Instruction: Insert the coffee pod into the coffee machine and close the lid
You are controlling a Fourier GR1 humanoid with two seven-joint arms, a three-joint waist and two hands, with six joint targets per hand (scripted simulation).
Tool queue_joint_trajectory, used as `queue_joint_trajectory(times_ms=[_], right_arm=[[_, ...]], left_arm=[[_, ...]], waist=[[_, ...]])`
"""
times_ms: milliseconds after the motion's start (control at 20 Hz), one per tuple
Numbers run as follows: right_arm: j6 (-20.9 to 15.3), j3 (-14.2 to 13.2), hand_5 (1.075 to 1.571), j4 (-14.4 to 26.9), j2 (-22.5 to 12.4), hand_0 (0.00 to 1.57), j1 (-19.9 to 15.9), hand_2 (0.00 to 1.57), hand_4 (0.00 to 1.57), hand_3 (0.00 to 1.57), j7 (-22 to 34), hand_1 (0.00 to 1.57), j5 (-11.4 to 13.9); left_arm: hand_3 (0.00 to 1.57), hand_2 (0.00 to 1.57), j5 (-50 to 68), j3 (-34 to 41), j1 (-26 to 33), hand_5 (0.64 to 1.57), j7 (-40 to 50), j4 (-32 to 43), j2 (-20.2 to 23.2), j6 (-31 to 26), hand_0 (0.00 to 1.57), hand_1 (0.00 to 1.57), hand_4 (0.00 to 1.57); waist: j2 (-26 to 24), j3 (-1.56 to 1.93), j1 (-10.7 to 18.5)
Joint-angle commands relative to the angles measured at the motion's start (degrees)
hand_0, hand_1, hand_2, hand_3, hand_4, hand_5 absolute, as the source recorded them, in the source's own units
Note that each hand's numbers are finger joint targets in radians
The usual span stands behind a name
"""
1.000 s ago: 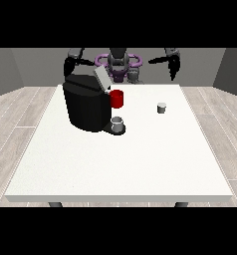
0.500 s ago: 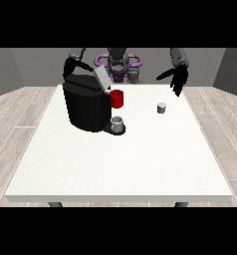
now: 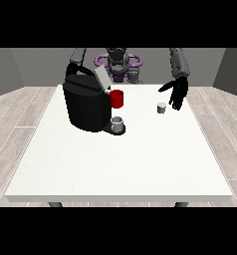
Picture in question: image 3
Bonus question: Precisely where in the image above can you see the grey robot trunk purple rings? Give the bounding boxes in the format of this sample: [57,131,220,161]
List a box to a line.
[94,48,145,86]

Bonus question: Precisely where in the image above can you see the black coffee machine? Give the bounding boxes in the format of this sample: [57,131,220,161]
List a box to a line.
[62,73,126,136]

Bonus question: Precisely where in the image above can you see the red pod holder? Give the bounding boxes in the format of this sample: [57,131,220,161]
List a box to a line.
[110,89,124,110]

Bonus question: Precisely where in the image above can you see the small grey cup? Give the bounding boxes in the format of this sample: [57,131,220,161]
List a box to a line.
[111,116,124,133]

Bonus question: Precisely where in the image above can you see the pale grey machine lid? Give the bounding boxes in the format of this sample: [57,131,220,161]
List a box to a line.
[94,65,113,91]

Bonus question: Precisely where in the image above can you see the small grey coffee pod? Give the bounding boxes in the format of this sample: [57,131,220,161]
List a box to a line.
[156,102,167,115]

